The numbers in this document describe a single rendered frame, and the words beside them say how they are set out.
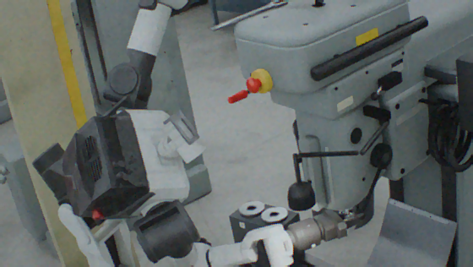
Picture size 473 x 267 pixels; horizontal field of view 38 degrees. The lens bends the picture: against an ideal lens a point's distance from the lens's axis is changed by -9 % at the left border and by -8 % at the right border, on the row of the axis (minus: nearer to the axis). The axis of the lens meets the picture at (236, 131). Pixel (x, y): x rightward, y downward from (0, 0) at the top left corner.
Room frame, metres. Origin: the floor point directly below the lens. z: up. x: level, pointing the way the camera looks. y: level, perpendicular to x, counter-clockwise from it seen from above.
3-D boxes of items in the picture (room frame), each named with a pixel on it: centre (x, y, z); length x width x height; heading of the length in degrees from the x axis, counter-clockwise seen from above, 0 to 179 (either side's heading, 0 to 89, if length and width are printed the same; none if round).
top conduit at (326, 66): (1.73, -0.38, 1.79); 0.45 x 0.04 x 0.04; 125
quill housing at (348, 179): (1.83, -0.28, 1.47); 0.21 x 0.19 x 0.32; 35
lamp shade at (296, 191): (1.63, -0.13, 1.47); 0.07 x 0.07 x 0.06
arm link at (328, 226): (1.81, -0.18, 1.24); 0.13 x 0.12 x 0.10; 17
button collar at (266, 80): (1.70, -0.08, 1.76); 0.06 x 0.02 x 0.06; 35
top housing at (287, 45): (1.84, -0.28, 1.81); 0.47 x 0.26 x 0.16; 125
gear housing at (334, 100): (1.86, -0.31, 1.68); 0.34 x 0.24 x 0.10; 125
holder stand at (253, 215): (2.20, -0.04, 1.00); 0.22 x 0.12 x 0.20; 45
